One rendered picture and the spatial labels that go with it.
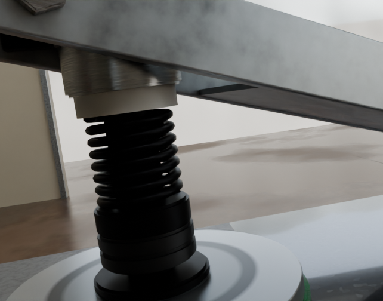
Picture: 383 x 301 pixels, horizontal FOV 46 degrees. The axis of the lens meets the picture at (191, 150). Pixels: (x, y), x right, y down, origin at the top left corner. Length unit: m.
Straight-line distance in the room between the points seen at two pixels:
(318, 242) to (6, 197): 5.13
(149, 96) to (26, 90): 5.02
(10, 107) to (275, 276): 5.10
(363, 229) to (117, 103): 0.29
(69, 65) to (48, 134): 4.97
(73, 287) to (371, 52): 0.28
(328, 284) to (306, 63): 0.17
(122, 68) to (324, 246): 0.26
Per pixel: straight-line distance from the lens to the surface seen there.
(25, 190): 5.40
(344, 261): 0.41
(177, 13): 0.27
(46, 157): 5.29
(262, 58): 0.30
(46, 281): 0.38
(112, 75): 0.28
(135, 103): 0.28
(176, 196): 0.32
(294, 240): 0.46
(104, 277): 0.34
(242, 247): 0.37
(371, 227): 0.49
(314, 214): 0.54
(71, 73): 0.29
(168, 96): 0.30
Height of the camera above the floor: 0.96
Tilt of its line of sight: 7 degrees down
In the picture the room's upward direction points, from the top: 8 degrees counter-clockwise
